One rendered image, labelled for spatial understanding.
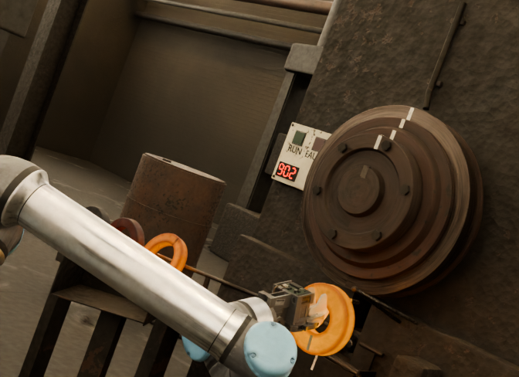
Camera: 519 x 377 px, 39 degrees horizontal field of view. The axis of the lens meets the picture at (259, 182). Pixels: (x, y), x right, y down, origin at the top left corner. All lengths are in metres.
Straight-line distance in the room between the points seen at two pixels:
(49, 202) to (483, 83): 1.14
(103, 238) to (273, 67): 9.60
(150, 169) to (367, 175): 3.01
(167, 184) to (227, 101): 6.70
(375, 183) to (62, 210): 0.76
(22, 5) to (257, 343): 3.11
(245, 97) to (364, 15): 8.78
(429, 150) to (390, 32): 0.50
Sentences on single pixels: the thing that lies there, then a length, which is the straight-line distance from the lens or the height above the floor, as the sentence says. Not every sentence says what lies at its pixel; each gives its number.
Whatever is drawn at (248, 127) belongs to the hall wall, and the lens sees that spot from 10.73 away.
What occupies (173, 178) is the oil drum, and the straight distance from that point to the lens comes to 4.55.
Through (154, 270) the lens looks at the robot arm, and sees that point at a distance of 1.23.
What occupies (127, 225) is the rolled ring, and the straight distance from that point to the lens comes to 2.47.
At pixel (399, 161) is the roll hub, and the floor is 1.21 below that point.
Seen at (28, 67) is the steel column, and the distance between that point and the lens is 8.55.
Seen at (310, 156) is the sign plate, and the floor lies 1.16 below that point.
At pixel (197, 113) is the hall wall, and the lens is 11.58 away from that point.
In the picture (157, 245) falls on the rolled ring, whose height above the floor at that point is 0.72.
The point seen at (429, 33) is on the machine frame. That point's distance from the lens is 2.07.
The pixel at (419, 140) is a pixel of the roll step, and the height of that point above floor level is 1.27.
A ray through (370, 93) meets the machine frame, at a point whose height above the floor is 1.38.
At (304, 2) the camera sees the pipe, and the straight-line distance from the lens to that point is 9.80.
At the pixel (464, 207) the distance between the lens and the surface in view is 1.70.
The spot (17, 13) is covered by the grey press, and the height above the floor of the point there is 1.36.
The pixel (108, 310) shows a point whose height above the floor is 0.60.
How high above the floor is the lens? 1.10
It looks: 2 degrees down
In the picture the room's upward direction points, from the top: 21 degrees clockwise
